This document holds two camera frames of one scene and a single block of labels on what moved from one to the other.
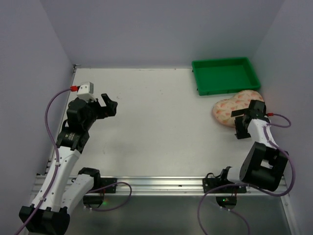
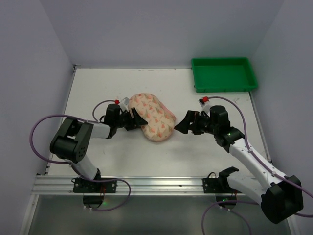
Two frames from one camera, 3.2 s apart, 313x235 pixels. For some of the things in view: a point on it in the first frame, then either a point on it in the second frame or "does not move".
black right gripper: x=246 y=118 to x=194 y=123
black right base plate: x=210 y=183 does not move
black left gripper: x=102 y=109 to x=129 y=120
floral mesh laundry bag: x=222 y=109 to x=161 y=120
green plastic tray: x=226 y=75 does not move
